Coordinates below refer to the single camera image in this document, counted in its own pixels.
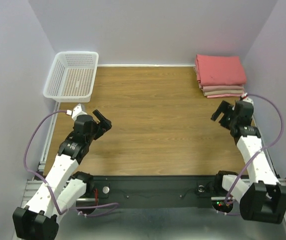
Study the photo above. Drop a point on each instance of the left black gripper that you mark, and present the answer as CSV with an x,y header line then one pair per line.
x,y
99,126

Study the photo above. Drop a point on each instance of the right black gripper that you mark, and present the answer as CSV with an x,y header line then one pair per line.
x,y
227,116

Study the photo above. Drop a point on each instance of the red t shirt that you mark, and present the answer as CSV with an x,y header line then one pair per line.
x,y
219,70

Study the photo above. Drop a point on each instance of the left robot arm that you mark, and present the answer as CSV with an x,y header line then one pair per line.
x,y
60,189

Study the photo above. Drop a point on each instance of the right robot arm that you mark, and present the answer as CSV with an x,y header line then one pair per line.
x,y
263,199

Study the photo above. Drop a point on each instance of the pink folded shirt bottom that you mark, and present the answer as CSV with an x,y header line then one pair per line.
x,y
227,95

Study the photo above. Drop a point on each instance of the pink folded shirt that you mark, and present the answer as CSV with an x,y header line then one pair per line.
x,y
227,95
212,88

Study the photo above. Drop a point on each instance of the pink folded shirt top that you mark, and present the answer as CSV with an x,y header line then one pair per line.
x,y
212,88

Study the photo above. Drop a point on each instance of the white plastic basket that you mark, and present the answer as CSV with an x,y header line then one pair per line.
x,y
71,77

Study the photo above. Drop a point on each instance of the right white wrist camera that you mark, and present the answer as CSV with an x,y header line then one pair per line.
x,y
245,97

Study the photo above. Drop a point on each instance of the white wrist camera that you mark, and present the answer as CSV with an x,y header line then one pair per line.
x,y
78,110
245,97

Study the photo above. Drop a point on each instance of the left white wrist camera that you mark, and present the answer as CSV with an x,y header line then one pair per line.
x,y
78,110

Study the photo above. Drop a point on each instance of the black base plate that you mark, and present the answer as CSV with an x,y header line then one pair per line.
x,y
147,192

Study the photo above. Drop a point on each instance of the aluminium frame rail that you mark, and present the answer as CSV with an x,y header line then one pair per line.
x,y
219,206

